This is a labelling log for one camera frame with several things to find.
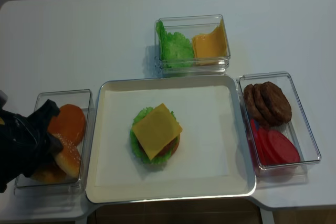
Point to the red tomato slice front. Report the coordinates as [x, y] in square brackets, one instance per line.
[281, 149]

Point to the clear plastic bun container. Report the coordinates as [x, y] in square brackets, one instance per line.
[26, 186]

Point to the black covered left robot arm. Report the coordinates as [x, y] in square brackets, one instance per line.
[3, 182]

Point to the green lettuce in container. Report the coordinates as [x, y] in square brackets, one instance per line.
[176, 49]

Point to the brown patty middle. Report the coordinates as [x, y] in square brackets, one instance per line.
[261, 106]

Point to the yellow cheese slice on burger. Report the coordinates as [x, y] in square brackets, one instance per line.
[157, 130]

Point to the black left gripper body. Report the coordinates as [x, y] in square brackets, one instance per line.
[27, 145]

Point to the flat cheese slices stack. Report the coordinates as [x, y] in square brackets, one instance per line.
[201, 49]

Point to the brown patty front right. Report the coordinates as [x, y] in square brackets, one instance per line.
[276, 102]

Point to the clear plastic lettuce cheese container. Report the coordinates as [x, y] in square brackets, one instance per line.
[190, 27]

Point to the sesame bun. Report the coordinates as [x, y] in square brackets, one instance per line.
[49, 173]
[68, 159]

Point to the red tomato slice middle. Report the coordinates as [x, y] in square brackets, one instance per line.
[265, 153]

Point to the smooth orange bottom bun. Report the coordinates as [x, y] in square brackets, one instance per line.
[70, 123]

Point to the white paper tray liner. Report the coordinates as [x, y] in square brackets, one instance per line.
[208, 140]

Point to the clear plastic patty tomato container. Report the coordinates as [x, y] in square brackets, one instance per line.
[297, 130]

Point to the red tomato slice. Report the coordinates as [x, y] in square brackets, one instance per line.
[257, 142]
[265, 153]
[281, 149]

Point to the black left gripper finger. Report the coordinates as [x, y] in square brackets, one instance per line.
[42, 157]
[40, 119]

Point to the leaning cheese slice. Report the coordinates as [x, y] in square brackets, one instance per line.
[217, 42]

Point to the brown patty left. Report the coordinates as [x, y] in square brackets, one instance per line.
[251, 107]

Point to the red tomato slice back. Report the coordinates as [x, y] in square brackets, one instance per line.
[257, 142]

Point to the white metal serving tray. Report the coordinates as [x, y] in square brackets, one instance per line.
[241, 185]

